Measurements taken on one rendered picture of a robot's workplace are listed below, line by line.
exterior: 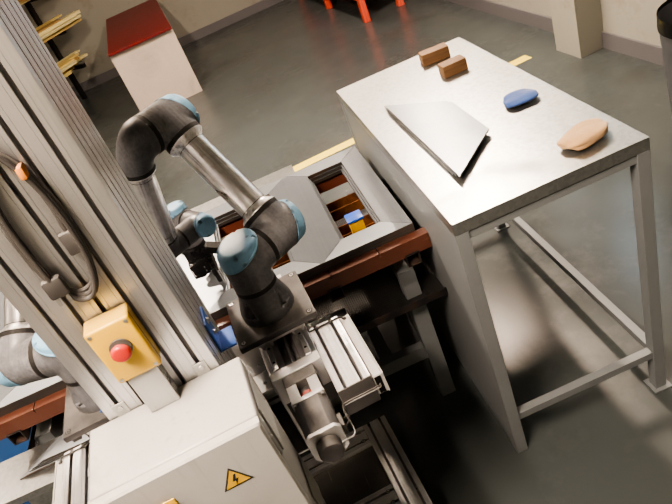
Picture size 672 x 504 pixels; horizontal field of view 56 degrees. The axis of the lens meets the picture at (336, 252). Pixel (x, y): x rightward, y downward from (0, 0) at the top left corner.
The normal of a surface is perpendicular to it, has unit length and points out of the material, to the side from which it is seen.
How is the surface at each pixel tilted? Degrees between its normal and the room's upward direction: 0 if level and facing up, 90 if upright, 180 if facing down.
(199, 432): 0
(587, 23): 90
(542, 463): 0
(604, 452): 0
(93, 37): 90
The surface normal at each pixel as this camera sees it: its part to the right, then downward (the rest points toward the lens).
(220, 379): -0.33, -0.76
